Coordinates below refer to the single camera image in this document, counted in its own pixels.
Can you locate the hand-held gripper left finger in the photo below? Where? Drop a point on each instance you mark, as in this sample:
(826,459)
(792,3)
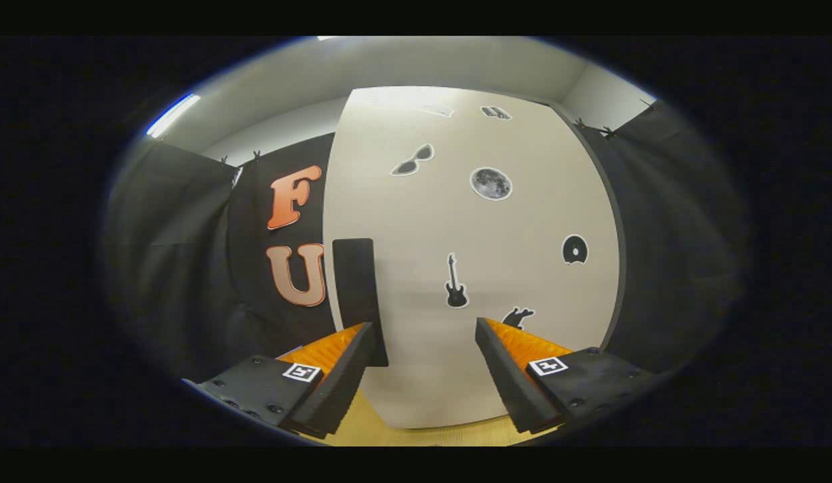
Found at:
(342,382)

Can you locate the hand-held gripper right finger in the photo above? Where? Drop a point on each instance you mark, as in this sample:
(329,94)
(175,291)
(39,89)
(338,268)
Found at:
(506,382)

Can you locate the white cabinet door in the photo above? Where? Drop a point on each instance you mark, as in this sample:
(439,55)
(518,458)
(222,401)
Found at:
(456,221)

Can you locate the grey cabinet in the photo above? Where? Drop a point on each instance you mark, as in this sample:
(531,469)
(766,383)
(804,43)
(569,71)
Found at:
(622,245)

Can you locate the black backdrop cloth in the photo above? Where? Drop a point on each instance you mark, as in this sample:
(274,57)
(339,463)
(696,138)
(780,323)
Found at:
(671,255)

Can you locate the row of black cloth clips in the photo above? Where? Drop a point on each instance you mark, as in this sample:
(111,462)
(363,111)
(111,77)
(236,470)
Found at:
(607,131)

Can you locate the long ceiling light strip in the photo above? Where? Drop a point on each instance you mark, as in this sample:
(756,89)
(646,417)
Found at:
(173,115)

